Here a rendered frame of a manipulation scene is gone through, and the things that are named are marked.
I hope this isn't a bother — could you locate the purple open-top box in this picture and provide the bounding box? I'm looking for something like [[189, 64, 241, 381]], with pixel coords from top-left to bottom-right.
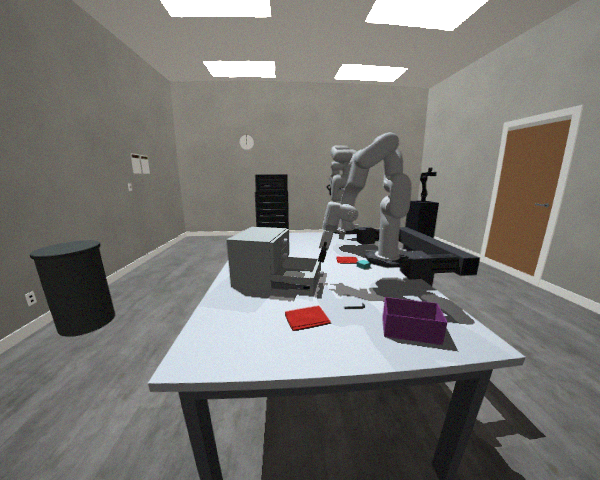
[[383, 297, 448, 345]]

